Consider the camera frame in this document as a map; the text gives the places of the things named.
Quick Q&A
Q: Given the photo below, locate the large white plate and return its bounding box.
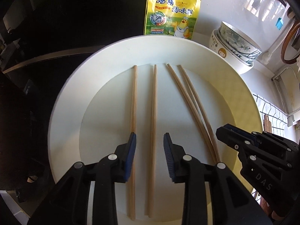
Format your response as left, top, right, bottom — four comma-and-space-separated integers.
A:
48, 36, 262, 224

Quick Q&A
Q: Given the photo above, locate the white checkered cloth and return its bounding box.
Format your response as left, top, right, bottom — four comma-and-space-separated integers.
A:
252, 93, 290, 207

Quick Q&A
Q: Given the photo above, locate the upper blue floral bowl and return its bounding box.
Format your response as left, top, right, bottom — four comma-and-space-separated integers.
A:
217, 21, 263, 61

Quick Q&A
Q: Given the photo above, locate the round wooden hoop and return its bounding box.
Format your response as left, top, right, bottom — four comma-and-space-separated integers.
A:
281, 20, 299, 65

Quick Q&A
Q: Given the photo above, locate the blue floral bowl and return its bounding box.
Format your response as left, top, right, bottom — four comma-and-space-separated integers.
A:
217, 21, 263, 61
215, 26, 261, 64

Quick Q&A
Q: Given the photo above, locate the wooden chopstick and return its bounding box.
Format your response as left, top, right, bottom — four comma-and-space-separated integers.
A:
166, 63, 218, 165
129, 65, 137, 221
178, 65, 221, 163
147, 65, 158, 218

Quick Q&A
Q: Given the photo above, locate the white ceramic bowl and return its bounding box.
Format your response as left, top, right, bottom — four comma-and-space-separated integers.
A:
209, 29, 254, 75

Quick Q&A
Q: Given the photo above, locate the yellow seasoning pouch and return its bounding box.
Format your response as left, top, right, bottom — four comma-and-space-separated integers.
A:
144, 0, 201, 40

